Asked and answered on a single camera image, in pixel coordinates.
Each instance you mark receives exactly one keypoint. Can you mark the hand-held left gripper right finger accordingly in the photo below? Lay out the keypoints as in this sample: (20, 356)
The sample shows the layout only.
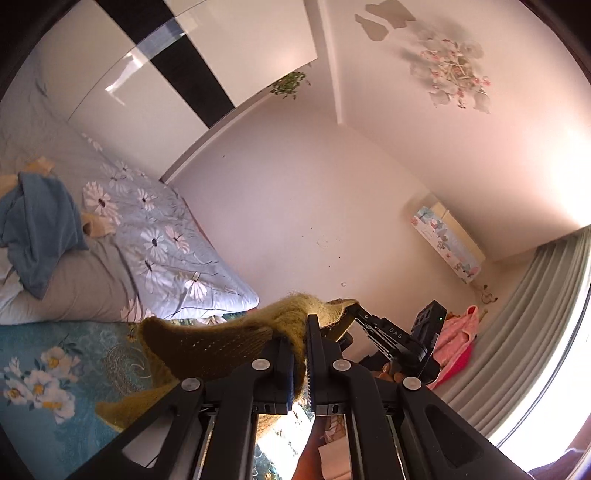
(310, 371)

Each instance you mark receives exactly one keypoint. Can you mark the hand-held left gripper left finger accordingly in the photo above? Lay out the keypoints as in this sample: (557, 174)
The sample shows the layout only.
(288, 371)

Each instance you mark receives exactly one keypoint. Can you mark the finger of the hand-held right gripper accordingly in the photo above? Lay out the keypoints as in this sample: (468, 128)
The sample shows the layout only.
(364, 318)
(334, 339)

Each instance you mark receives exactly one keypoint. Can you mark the yellow knit sweater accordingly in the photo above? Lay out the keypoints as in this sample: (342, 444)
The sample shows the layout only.
(207, 341)

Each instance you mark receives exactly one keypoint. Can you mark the person's right forearm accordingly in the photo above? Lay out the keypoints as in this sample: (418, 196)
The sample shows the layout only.
(307, 461)

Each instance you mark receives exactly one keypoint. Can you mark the person's right hand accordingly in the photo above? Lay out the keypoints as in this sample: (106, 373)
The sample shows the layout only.
(391, 371)

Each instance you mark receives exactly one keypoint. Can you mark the pink garment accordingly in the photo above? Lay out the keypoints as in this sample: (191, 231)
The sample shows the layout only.
(457, 341)

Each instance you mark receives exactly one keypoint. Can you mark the pale green curtain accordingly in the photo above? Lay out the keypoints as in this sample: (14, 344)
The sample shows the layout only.
(521, 323)

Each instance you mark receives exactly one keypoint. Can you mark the air conditioner with floral cover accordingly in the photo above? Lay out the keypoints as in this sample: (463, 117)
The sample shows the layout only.
(443, 236)

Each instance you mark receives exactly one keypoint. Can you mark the bright window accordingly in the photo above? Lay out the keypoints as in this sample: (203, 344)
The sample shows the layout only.
(563, 392)

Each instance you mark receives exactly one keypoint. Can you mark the grey-blue daisy print quilt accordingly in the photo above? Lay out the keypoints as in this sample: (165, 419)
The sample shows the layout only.
(152, 217)

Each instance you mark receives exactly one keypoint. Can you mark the grey pillow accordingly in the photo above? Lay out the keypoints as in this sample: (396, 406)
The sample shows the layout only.
(87, 286)

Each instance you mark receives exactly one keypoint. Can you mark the beige cloth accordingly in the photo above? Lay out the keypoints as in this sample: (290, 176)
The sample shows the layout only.
(96, 226)

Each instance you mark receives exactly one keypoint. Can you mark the teal floral blanket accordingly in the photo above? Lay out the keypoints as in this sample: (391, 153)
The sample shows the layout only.
(46, 369)

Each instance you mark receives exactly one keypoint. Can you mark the green hanging plant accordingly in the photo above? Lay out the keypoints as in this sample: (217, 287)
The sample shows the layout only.
(288, 85)

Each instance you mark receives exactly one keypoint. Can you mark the blue cloth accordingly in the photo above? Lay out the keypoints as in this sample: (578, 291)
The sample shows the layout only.
(37, 221)

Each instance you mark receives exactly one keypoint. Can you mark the white cloth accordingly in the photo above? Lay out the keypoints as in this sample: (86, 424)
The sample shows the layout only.
(8, 286)

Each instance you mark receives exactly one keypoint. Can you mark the glossy white and black wardrobe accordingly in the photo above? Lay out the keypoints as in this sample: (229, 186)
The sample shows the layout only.
(115, 60)

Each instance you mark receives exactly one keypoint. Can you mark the flower wall decal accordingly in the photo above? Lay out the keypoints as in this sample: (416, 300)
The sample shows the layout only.
(448, 60)

